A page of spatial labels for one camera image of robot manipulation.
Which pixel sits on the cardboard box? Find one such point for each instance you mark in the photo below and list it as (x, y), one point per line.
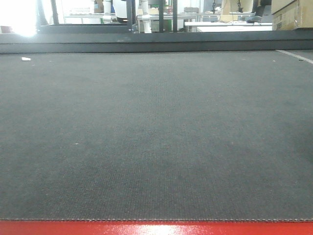
(292, 14)

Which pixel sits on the black metal frame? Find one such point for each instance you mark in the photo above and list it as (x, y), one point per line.
(95, 16)

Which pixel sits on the white tape strip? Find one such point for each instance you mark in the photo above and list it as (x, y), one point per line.
(299, 57)

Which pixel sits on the dark grey woven mat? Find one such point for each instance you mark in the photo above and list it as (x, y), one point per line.
(156, 136)

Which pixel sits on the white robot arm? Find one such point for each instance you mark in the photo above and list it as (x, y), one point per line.
(146, 16)

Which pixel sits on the white table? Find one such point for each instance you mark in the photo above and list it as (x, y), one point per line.
(227, 27)

